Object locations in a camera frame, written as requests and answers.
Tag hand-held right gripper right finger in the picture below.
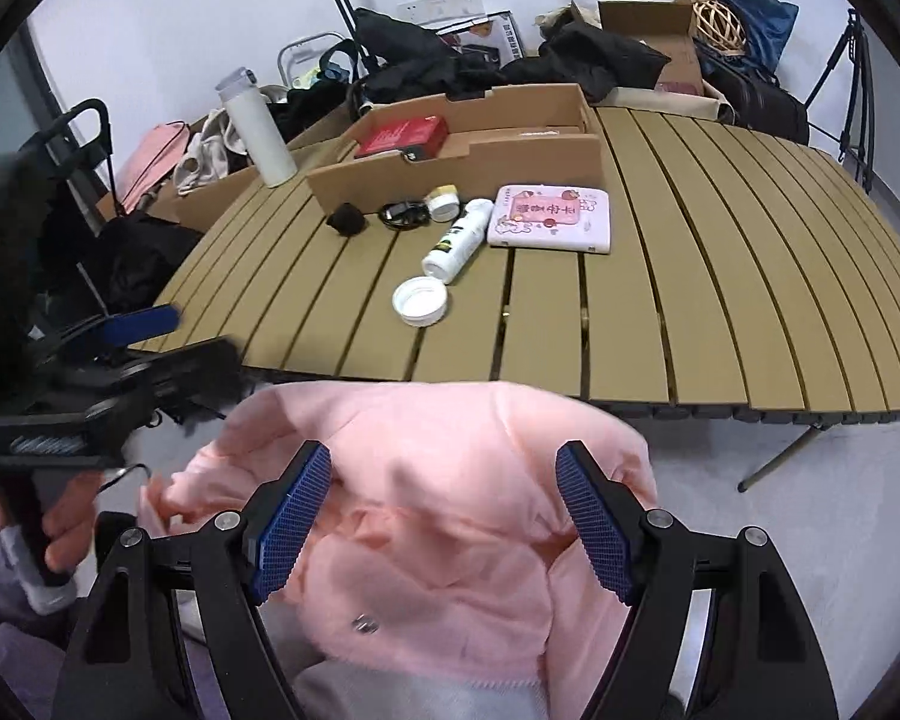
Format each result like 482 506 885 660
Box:
555 440 841 720

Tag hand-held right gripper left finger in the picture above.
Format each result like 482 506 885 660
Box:
51 440 333 720

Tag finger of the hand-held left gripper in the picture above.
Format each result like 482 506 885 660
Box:
58 304 182 362
116 336 242 425

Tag small black fuzzy object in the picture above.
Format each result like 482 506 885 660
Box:
326 202 366 236

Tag white round lid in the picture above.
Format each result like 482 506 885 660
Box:
392 276 448 327

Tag black round object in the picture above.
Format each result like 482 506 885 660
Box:
379 197 432 230

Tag white plastic bottle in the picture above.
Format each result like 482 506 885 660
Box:
421 199 494 284

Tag pink and white box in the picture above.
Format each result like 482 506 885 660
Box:
486 184 613 256

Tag small cream jar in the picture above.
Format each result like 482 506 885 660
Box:
425 185 462 222

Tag person's left hand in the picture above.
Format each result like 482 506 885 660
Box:
0 469 107 575

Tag black clothing heap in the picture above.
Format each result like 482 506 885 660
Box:
94 211 205 316

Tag cardboard box with pink bag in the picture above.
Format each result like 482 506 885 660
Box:
94 116 218 222

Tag pink jacket with grey lining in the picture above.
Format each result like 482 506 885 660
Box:
139 381 659 720

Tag cardboard box with beige clothes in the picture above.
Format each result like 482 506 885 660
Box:
150 154 320 231

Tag pink bag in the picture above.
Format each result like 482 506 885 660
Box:
116 122 192 215

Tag beige clothes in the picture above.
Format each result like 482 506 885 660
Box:
172 109 254 196

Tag black folding cart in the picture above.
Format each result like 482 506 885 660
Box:
15 99 117 233

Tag white thermos bottle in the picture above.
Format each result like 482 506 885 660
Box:
216 67 299 188

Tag glass door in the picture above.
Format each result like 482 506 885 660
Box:
0 22 106 222

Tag green and blue bag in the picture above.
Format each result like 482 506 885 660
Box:
289 43 362 92

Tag red book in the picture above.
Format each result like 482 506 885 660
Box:
354 116 449 160

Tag black clothes pile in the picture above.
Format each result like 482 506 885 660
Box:
351 7 512 104

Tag beige cloth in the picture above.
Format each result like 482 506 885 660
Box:
613 86 725 122

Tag black suitcase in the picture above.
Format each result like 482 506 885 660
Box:
709 60 811 145

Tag printed product box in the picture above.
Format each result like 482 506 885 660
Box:
435 10 526 61

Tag black jacket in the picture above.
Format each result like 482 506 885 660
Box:
499 21 672 102

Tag cardboard box with red label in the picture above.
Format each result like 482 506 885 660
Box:
598 0 707 96

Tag black tripod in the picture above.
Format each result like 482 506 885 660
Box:
802 9 880 196

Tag woven basket helmet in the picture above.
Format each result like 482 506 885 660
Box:
690 0 748 59

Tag dark blue bag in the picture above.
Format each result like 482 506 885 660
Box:
709 0 800 87

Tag black cable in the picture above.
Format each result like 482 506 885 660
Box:
101 463 155 497

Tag white metal frame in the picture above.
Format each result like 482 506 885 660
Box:
277 32 355 87

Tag white wall power strip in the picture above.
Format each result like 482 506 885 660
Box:
399 0 485 22

